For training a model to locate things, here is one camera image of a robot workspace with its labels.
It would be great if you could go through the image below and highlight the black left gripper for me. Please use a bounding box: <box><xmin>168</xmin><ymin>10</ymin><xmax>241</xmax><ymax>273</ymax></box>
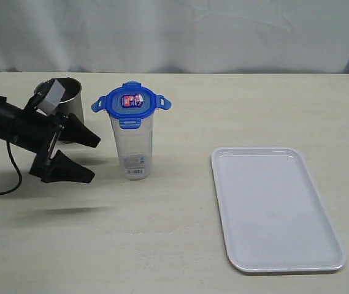
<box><xmin>7</xmin><ymin>110</ymin><xmax>101</xmax><ymax>184</ymax></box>

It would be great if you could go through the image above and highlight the stainless steel cup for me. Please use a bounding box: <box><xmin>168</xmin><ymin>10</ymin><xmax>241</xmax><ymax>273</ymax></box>
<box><xmin>34</xmin><ymin>77</ymin><xmax>85</xmax><ymax>145</ymax></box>

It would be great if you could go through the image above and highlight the clear tall plastic container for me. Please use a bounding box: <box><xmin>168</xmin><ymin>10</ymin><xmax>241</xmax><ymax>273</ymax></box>
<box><xmin>110</xmin><ymin>116</ymin><xmax>153</xmax><ymax>180</ymax></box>

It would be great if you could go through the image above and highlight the blue plastic snap lid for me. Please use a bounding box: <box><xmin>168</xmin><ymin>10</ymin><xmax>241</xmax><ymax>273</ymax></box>
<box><xmin>91</xmin><ymin>81</ymin><xmax>172</xmax><ymax>130</ymax></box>

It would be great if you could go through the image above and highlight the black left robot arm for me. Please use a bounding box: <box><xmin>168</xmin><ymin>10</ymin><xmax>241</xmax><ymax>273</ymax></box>
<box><xmin>0</xmin><ymin>96</ymin><xmax>101</xmax><ymax>183</ymax></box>

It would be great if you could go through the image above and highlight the white backdrop curtain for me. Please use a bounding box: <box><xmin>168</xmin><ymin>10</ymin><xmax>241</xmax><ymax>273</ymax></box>
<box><xmin>0</xmin><ymin>1</ymin><xmax>349</xmax><ymax>74</ymax></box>

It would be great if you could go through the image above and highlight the white rectangular plastic tray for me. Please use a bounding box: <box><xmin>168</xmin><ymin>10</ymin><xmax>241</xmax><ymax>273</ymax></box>
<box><xmin>211</xmin><ymin>147</ymin><xmax>347</xmax><ymax>274</ymax></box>

